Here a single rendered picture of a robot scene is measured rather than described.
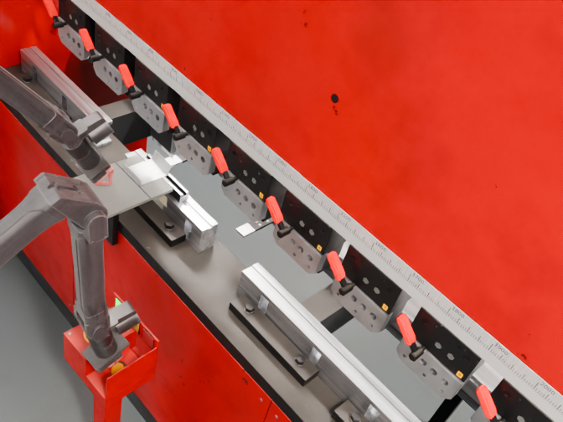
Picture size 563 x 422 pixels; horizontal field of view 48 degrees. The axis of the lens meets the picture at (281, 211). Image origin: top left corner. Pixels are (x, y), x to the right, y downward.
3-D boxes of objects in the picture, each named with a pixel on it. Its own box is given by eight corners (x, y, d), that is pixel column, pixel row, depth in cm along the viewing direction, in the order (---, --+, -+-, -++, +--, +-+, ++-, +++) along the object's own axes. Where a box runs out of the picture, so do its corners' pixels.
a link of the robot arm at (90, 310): (57, 184, 120) (83, 222, 114) (85, 175, 123) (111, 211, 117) (70, 315, 150) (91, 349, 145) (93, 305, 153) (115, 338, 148)
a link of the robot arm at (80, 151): (55, 137, 162) (65, 151, 159) (78, 121, 163) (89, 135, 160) (68, 151, 168) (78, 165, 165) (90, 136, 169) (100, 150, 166)
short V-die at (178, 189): (140, 163, 196) (141, 156, 194) (148, 161, 198) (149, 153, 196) (179, 203, 187) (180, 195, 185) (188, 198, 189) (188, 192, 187)
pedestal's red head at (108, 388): (64, 357, 178) (62, 319, 166) (112, 329, 188) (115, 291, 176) (105, 409, 170) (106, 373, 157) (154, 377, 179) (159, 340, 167)
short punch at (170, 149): (149, 140, 188) (152, 114, 181) (155, 138, 189) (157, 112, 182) (169, 159, 183) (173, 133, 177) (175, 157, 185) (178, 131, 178)
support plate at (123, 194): (59, 185, 179) (58, 182, 178) (137, 156, 195) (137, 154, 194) (93, 224, 171) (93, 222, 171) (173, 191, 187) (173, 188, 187)
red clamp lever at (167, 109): (162, 104, 161) (177, 140, 162) (175, 100, 164) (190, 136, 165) (159, 106, 163) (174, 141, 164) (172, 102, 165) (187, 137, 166)
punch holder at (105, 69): (93, 72, 190) (93, 22, 179) (117, 65, 195) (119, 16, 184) (121, 98, 183) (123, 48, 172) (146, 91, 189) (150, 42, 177)
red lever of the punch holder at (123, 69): (118, 64, 170) (132, 99, 171) (131, 61, 172) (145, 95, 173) (115, 67, 171) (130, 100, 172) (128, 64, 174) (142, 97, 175)
